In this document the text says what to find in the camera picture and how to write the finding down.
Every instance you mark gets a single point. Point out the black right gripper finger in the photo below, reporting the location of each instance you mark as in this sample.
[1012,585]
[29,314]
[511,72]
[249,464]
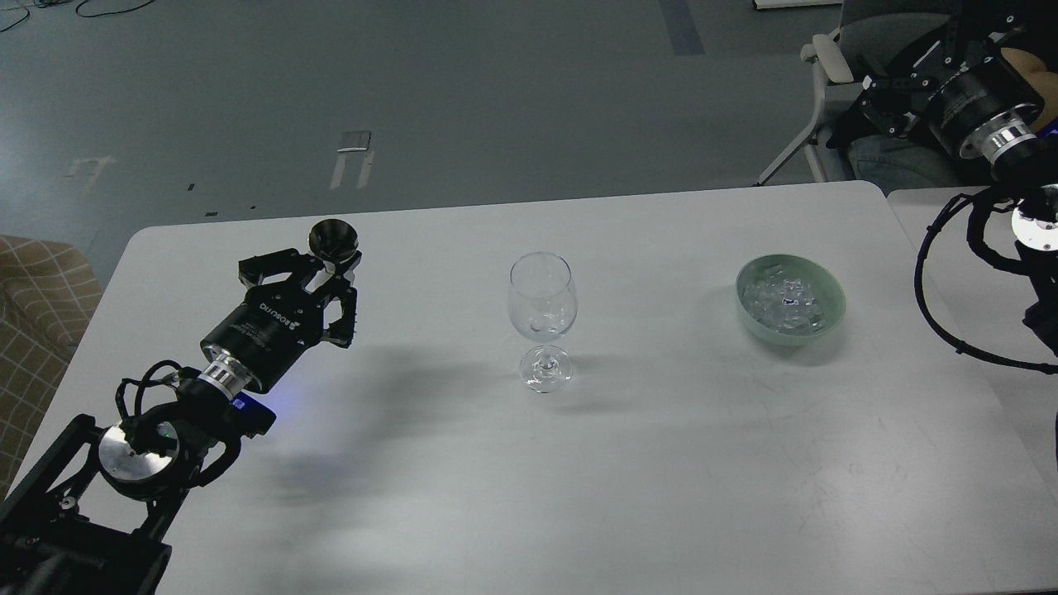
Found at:
[894,112]
[921,51]

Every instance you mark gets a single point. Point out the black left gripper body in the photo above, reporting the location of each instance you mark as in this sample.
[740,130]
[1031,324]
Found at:
[267,333]

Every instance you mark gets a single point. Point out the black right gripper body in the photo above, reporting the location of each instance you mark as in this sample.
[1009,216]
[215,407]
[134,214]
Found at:
[984,112]

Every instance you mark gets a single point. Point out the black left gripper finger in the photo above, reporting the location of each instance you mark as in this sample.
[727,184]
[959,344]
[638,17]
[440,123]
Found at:
[300,268]
[338,286]

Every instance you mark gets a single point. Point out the steel double jigger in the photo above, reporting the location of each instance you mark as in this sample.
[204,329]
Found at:
[337,243]

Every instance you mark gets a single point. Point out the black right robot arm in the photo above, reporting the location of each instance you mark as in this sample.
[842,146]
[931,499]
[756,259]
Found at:
[1011,226]

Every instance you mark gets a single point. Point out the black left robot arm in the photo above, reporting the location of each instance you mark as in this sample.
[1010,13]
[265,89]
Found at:
[91,515]

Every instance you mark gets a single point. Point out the clear wine glass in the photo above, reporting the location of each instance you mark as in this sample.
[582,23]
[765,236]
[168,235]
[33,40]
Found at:
[542,306]

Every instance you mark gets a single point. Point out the clear ice cubes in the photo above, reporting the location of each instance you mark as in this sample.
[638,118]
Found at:
[784,302]

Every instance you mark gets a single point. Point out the white office chair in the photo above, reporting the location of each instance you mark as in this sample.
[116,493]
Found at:
[836,80]

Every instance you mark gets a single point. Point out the green bowl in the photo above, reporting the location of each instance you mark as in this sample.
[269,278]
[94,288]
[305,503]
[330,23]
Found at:
[827,287]

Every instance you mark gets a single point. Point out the plaid beige sofa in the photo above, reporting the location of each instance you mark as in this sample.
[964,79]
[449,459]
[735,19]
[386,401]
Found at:
[49,294]

